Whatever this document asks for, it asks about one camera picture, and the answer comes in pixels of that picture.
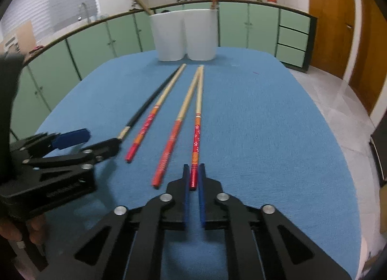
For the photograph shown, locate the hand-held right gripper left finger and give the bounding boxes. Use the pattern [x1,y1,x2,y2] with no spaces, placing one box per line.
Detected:
[45,164,191,280]

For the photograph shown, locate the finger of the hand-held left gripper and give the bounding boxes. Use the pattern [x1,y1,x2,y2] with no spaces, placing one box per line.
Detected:
[9,128,91,160]
[23,137,122,178]

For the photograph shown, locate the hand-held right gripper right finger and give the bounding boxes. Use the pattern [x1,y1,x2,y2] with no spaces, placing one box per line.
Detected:
[197,163,354,280]

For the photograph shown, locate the black chopstick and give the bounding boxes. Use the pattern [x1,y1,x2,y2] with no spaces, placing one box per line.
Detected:
[116,65,182,144]

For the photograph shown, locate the white double utensil holder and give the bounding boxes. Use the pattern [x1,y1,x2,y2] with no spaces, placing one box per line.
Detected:
[149,9,219,62]

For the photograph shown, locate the plain wooden chopstick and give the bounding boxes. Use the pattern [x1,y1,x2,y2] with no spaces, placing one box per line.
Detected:
[122,0,152,15]

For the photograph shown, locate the person's left hand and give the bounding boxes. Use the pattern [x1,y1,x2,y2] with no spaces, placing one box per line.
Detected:
[0,216,46,249]

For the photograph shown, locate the blue table mat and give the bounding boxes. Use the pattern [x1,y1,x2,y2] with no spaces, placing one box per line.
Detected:
[35,46,363,280]

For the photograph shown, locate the green base cabinet run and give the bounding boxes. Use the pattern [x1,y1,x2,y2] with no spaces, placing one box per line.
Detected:
[0,0,318,160]

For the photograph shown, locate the brown cardboard board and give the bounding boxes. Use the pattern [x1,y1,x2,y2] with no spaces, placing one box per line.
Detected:
[9,20,36,50]

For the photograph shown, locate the white window blind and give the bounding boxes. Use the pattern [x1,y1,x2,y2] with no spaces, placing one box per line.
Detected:
[1,0,100,45]

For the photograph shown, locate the green drawer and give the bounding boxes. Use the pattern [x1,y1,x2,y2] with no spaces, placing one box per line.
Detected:
[280,10,311,35]
[277,26,308,50]
[276,44,306,68]

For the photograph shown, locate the dark glass cabinet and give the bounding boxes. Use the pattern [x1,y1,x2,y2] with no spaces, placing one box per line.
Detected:
[370,123,387,181]

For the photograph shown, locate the brown wooden door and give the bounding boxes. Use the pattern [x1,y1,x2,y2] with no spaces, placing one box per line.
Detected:
[307,0,356,79]
[349,0,387,115]

